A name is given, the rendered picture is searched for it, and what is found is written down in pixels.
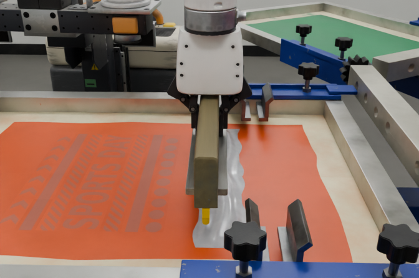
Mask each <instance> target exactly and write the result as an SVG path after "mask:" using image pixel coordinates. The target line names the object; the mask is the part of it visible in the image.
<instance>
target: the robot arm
mask: <svg viewBox="0 0 419 278"><path fill-rule="evenodd" d="M236 2H237V0H184V21H185V25H184V26H181V27H180V31H179V35H178V47H177V57H176V75H175V77H174V79H173V81H172V83H171V84H170V86H169V88H168V91H167V94H168V95H170V96H172V97H173V98H175V99H178V100H180V102H181V103H182V104H184V105H185V106H186V107H187V108H188V109H189V111H190V112H191V128H195V135H196V131H197V124H198V113H199V107H200V106H199V104H198V95H220V96H221V105H220V107H219V136H223V129H228V113H229V111H230V110H231V109H232V108H233V107H234V106H235V105H236V104H237V103H238V102H239V101H241V100H244V99H246V98H248V97H250V96H252V94H253V93H252V90H251V88H250V86H249V84H248V82H247V80H246V78H245V77H244V75H243V40H242V35H241V28H240V27H239V26H237V24H238V22H241V21H246V12H241V11H239V10H238V9H237V7H236ZM149 4H150V0H101V5H102V6H103V7H109V8H115V9H130V8H137V7H143V6H147V5H149ZM189 95H190V96H189ZM229 95H231V96H230V97H229Z"/></svg>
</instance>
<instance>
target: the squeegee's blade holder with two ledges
mask: <svg viewBox="0 0 419 278"><path fill-rule="evenodd" d="M198 104H199V105H200V95H198ZM220 105H221V96H219V107H220ZM195 143H196V135H195V128H193V131H192V137H191V146H190V156H189V162H188V172H187V177H186V187H185V193H186V195H194V168H193V160H194V154H195ZM227 195H228V159H227V131H226V129H223V136H219V163H218V196H227Z"/></svg>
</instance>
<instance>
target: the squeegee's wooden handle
mask: <svg viewBox="0 0 419 278"><path fill-rule="evenodd" d="M218 163H219V95H200V107H199V113H198V124H197V131H196V143H195V154H194V160H193V168H194V208H218Z"/></svg>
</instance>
